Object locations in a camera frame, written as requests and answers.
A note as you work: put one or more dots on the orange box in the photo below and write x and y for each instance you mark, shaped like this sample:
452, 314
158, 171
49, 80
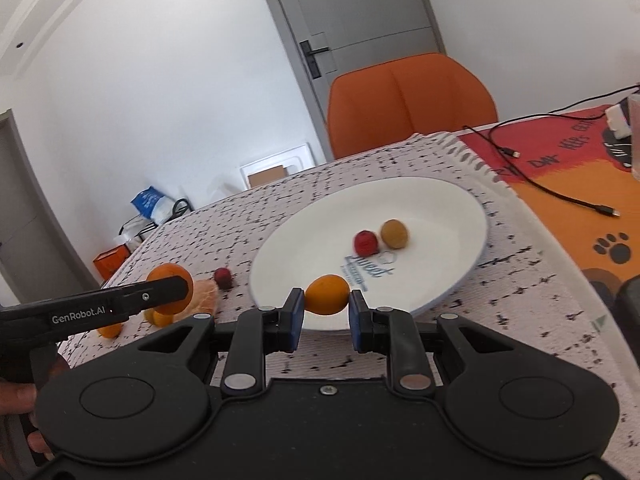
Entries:
112, 262

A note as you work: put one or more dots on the blue plastic bag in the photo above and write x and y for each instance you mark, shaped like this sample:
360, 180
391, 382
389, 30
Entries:
150, 202

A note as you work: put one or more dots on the small mandarin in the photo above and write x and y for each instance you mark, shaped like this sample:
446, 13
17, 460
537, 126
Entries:
161, 319
110, 330

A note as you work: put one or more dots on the person's left hand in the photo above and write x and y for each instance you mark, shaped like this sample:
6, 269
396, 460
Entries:
15, 397

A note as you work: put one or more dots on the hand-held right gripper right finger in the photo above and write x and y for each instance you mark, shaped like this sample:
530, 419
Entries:
357, 322

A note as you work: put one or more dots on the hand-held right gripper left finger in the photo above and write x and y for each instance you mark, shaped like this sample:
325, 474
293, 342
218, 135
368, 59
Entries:
295, 320

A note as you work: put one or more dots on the small red fruit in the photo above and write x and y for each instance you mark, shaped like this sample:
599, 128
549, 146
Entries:
366, 242
223, 278

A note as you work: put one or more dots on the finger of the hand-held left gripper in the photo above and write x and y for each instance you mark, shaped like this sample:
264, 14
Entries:
160, 296

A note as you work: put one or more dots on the black shoe rack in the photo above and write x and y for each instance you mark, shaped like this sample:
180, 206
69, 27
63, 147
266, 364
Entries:
181, 206

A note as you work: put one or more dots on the grey panelled door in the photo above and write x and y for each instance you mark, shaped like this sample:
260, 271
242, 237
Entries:
30, 210

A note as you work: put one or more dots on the black object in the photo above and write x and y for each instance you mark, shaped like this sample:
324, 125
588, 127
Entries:
629, 310

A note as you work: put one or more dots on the orange chair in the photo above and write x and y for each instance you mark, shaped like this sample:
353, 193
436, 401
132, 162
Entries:
410, 100

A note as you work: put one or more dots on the orange red cartoon mat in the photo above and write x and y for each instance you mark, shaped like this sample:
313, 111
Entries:
565, 240

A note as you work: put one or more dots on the white foam tray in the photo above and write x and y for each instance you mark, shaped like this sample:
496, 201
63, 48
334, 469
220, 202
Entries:
272, 160

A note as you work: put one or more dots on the white charger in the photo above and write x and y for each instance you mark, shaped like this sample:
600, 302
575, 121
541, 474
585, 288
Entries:
617, 120

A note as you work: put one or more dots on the peeled orange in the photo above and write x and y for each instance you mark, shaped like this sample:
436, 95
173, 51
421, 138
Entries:
202, 297

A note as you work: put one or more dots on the large orange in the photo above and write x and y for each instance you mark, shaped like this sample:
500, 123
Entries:
170, 272

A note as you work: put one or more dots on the white plate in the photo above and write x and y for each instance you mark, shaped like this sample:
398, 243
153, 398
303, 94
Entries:
425, 220

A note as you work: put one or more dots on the brown cardboard piece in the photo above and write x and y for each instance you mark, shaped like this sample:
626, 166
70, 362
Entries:
267, 177

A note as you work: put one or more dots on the oval orange kumquat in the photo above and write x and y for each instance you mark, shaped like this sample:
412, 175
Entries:
327, 295

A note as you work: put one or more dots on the yellow-brown round fruit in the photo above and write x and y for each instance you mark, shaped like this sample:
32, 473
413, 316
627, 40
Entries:
395, 233

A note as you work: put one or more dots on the black-patterned white tablecloth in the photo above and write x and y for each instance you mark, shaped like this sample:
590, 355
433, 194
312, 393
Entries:
450, 340

